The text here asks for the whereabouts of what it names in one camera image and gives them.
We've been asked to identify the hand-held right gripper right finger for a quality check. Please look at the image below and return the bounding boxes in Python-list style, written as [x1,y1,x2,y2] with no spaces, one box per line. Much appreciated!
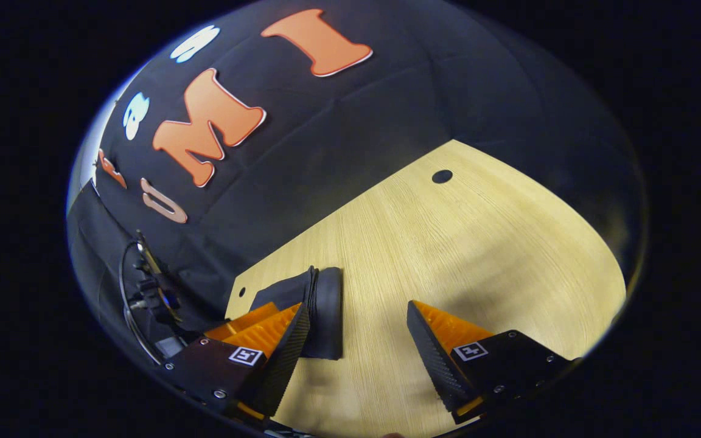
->
[406,300,572,425]

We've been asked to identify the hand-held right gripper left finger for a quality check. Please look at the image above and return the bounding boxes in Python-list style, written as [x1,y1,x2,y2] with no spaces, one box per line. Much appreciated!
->
[162,302,312,422]

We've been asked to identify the dark denim jeans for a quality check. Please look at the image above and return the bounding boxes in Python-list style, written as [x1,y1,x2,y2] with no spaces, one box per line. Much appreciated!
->
[249,266,344,361]

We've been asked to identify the black backdrop cloth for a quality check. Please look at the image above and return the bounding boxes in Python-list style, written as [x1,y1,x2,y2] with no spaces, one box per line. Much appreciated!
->
[68,0,646,366]

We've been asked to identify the left hand-held gripper cable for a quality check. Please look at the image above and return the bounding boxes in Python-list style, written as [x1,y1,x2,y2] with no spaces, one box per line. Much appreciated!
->
[118,240,166,367]

